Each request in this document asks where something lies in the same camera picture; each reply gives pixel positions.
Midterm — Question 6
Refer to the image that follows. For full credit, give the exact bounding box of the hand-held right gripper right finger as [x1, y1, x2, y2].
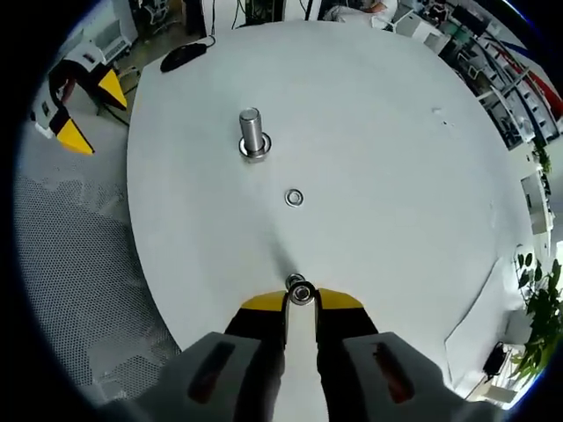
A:
[314, 287, 485, 422]

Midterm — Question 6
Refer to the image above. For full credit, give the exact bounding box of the black computer mouse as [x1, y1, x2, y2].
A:
[159, 42, 208, 74]

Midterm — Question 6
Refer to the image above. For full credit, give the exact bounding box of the small threaded steel stud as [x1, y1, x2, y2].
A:
[285, 272, 311, 302]

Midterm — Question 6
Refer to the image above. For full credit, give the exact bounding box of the large threaded steel stud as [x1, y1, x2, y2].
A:
[237, 106, 274, 164]

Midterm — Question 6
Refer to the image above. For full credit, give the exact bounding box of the large potted plant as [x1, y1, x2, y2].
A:
[512, 250, 563, 383]

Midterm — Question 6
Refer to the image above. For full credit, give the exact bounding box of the black power adapter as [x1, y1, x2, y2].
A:
[482, 341, 508, 375]

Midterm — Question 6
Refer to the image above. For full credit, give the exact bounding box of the grey mesh chair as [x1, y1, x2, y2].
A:
[12, 131, 181, 397]

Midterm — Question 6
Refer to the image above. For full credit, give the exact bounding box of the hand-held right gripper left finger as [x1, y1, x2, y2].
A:
[100, 289, 289, 422]

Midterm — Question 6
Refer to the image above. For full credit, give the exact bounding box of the small potted plant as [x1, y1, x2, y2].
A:
[534, 147, 553, 177]

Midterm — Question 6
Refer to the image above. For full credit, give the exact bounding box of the white paper sheet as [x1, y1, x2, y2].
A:
[443, 257, 520, 388]

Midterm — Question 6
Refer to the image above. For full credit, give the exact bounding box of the storage shelf with white bins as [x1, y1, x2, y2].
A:
[457, 8, 563, 146]

